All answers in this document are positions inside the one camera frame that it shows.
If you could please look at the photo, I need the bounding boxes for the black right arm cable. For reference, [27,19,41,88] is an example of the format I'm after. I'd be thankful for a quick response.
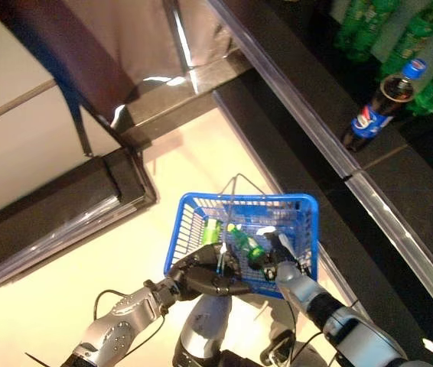
[288,305,340,367]

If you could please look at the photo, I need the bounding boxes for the Pepsi cola bottle blue label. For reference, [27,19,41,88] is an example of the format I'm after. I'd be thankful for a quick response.
[340,57,428,154]

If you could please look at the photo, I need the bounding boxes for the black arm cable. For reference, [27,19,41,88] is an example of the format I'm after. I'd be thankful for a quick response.
[93,289,167,347]
[288,305,340,367]

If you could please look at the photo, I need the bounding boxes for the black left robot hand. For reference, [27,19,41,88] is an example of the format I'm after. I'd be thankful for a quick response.
[164,242,250,303]

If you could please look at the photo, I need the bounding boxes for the blue plastic shopping basket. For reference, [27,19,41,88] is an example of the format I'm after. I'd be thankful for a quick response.
[162,172,320,300]

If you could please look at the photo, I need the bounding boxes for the green drink can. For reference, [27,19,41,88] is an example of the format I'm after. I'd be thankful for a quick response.
[203,217,222,245]

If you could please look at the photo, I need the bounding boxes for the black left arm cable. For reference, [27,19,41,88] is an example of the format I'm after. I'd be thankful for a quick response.
[93,289,167,347]

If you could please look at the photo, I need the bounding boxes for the silver left robot leg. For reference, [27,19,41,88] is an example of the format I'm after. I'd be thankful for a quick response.
[172,294,233,367]

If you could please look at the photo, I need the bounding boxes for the dark side shelf unit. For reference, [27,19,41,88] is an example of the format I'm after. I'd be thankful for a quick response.
[0,147,158,301]

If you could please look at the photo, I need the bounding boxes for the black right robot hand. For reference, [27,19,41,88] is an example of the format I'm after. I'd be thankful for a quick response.
[256,227,304,286]

